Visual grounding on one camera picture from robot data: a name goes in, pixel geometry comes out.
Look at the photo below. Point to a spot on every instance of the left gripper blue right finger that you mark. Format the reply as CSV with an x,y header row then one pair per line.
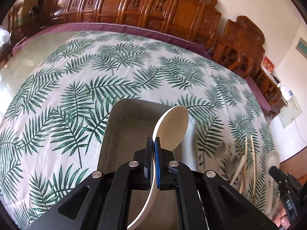
x,y
157,159

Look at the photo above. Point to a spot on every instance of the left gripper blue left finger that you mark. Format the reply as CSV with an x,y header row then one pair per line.
x,y
148,161

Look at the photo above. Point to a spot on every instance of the white plastic rice spoon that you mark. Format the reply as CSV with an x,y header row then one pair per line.
x,y
170,128

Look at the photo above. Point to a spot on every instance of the grey rectangular utensil tray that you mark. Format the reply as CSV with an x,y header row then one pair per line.
x,y
130,122

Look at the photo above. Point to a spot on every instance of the person right hand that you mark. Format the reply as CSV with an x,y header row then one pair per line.
x,y
281,219

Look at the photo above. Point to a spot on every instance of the purple armchair seat cushion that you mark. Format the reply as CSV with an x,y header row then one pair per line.
x,y
258,94

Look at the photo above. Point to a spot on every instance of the white box on side table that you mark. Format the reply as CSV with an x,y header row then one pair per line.
x,y
286,93

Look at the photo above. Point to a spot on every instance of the green leaf print tablecloth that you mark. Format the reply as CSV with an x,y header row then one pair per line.
x,y
55,108

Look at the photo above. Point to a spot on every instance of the carved wooden armchair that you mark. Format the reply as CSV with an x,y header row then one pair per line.
x,y
240,49

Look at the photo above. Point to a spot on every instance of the red gift box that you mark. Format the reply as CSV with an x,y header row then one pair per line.
x,y
267,65

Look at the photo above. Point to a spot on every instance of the long carved wooden sofa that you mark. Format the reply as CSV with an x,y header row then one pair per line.
x,y
192,20

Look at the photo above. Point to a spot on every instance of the grey green electrical panel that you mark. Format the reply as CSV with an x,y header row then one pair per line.
x,y
302,47

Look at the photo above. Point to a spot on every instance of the white wall cabinet panel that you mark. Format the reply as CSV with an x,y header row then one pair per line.
x,y
290,112

